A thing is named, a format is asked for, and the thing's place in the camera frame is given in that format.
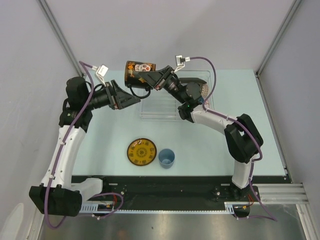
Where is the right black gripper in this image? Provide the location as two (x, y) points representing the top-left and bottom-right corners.
(138, 65), (186, 104)

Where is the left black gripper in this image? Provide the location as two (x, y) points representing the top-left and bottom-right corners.
(84, 80), (141, 111)

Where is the black skull mug red inside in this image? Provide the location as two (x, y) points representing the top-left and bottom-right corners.
(124, 60), (156, 99)

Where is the black floral square plate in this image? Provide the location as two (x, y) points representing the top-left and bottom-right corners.
(179, 77), (207, 86)

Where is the clear wire dish rack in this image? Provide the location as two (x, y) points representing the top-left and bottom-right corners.
(139, 70), (212, 122)

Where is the brown patterned bowl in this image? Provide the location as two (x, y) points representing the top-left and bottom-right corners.
(201, 84), (210, 99)

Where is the blue patterned bowl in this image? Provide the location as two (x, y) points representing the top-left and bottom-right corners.
(198, 97), (207, 104)

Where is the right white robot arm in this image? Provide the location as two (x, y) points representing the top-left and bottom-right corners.
(136, 66), (264, 201)

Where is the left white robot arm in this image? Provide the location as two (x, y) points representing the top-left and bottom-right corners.
(29, 76), (141, 217)

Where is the yellow black round saucer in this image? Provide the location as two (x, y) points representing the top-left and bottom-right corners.
(126, 138), (157, 167)

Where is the light blue cup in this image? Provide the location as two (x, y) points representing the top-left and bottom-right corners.
(158, 148), (176, 169)

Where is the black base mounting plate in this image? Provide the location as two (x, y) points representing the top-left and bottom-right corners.
(69, 175), (261, 211)

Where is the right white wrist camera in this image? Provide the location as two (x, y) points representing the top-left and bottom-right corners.
(174, 55), (186, 72)

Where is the slotted cable duct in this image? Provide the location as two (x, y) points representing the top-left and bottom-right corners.
(79, 201), (251, 215)

